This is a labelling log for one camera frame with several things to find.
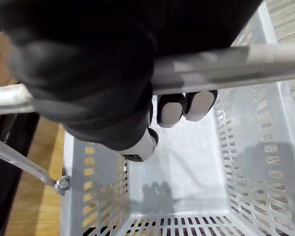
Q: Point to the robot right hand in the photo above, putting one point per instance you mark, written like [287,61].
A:
[88,61]

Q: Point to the grey plastic shopping basket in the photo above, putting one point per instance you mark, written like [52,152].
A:
[194,159]

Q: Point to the wooden produce stand black frame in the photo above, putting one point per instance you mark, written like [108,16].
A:
[39,209]

